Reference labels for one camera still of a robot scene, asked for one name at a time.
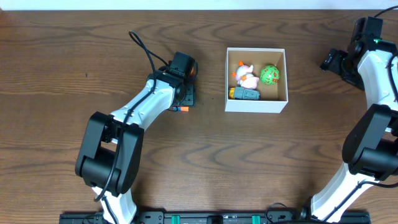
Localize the multicoloured block cube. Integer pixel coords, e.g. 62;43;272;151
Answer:
173;106;189;112

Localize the orange round gear toy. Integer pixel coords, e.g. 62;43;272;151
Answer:
190;68;195;77

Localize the grey yellow toy truck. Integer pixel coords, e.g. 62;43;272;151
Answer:
228;86;260;100

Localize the green polyhedral dice ball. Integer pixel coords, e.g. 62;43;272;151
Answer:
259;65;280;85

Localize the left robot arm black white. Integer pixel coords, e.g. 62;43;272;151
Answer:
75;67;197;223

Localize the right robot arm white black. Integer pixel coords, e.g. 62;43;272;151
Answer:
307;31;397;223

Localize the white cardboard box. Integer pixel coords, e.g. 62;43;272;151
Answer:
224;47;289;113

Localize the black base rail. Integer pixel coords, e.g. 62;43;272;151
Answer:
59;210;371;224

